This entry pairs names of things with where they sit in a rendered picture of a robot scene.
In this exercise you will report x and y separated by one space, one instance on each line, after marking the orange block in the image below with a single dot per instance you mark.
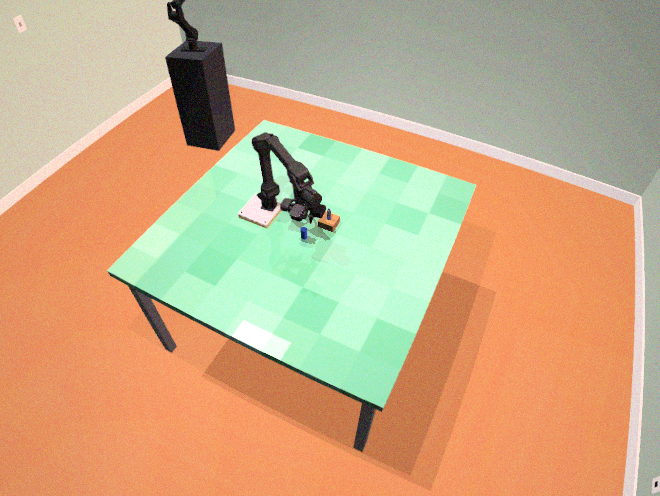
329 225

